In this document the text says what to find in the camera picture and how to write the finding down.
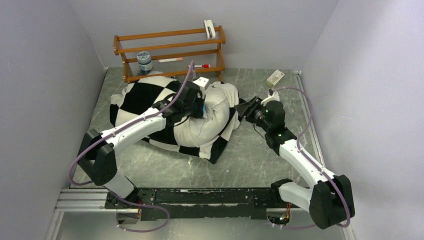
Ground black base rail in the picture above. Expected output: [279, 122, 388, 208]
[104, 187, 299, 220]

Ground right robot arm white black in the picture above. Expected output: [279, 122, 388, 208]
[235, 97, 355, 229]

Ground small white green box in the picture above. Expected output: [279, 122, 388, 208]
[266, 69, 285, 88]

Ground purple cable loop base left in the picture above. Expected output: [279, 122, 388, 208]
[115, 203, 171, 233]

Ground white clip on rack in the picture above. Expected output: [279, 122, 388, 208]
[203, 19, 216, 40]

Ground black white checkered pillowcase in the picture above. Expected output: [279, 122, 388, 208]
[108, 75, 247, 165]

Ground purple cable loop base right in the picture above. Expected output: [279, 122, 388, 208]
[267, 215, 316, 230]

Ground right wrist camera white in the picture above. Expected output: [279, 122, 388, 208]
[260, 89, 281, 107]

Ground blue pillow tag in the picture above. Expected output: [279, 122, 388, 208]
[202, 105, 208, 119]

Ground blue white round jar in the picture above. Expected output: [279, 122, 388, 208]
[136, 51, 153, 75]

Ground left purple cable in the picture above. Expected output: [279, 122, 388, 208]
[67, 60, 197, 204]

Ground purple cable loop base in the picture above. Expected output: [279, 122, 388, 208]
[267, 215, 316, 230]
[115, 203, 171, 233]

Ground white marker pink cap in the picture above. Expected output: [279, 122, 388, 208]
[158, 57, 183, 63]

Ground wooden shelf rack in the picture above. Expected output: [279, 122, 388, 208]
[113, 25, 226, 83]

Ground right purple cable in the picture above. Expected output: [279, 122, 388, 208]
[268, 86, 352, 229]

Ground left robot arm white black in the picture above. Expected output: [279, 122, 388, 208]
[76, 77, 210, 201]

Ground white marker red cap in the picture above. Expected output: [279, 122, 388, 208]
[187, 64, 211, 69]

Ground purple cable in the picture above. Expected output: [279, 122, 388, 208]
[67, 60, 197, 204]
[268, 86, 352, 229]

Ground white pillow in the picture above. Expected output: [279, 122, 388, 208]
[173, 82, 240, 147]

